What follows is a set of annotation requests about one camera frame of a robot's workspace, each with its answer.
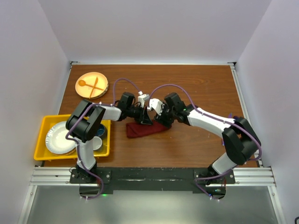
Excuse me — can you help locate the orange round plate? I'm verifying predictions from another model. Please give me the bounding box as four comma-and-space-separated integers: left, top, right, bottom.
75, 72, 109, 99

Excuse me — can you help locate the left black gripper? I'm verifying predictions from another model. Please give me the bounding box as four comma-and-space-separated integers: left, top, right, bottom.
126, 104, 152, 125

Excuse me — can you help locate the grey white mug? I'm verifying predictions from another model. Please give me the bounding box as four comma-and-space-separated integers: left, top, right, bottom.
93, 136, 103, 151

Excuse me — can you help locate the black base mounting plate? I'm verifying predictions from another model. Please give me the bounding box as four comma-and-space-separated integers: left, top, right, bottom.
69, 168, 235, 197

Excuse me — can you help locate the dark blue mug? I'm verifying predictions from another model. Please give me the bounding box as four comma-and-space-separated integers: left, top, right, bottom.
96, 124, 106, 137

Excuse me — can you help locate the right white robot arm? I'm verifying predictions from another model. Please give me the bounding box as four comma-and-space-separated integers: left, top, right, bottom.
148, 92, 261, 183

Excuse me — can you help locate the yellow plastic bin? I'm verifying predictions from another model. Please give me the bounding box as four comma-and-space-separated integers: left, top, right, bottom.
34, 114, 111, 161

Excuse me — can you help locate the purple cable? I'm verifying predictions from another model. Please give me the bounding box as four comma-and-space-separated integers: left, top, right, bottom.
65, 77, 143, 200
149, 84, 263, 201

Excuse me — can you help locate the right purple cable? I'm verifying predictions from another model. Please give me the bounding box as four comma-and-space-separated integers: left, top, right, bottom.
149, 84, 263, 201

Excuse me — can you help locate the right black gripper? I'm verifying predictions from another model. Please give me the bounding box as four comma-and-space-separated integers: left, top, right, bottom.
153, 101, 176, 128

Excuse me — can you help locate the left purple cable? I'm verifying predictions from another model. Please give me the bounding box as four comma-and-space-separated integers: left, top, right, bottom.
65, 77, 143, 200

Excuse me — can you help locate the white paper plate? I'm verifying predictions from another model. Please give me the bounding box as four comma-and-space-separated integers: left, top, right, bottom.
45, 121, 75, 155

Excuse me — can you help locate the orange plastic fork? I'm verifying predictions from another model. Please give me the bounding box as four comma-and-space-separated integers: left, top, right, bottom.
89, 77, 98, 98

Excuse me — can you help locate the dark red cloth napkin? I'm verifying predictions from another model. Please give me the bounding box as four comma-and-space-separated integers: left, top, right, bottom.
126, 120, 170, 138

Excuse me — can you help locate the orange plastic spoon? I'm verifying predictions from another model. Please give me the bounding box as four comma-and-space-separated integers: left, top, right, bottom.
78, 80, 103, 91

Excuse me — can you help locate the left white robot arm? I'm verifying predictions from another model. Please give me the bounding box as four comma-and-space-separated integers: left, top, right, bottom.
65, 92, 153, 183

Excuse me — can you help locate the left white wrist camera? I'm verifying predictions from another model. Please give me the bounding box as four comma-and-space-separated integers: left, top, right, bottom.
137, 91, 150, 108

